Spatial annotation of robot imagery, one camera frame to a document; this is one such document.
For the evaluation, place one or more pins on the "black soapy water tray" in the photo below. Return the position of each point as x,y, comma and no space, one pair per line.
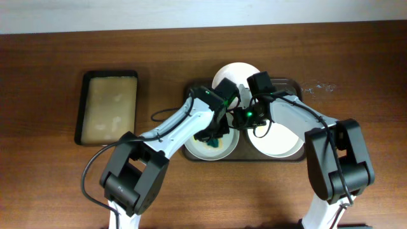
107,107

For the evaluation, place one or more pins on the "pale green plate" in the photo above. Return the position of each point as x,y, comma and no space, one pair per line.
195,150

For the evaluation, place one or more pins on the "green yellow sponge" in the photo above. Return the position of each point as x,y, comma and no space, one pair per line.
215,143

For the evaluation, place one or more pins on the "cream white plate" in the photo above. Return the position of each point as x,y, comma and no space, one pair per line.
274,140

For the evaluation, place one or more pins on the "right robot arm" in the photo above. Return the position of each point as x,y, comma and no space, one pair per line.
338,162

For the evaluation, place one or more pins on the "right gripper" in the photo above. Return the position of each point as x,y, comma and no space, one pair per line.
240,123

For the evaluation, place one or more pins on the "pink white plate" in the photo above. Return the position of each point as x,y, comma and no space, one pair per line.
237,72

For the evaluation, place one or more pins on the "brown serving tray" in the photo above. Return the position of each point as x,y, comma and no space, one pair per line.
245,151

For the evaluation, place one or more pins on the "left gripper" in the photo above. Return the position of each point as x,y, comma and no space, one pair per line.
205,136

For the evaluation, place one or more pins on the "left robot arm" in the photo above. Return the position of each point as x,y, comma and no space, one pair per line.
136,169

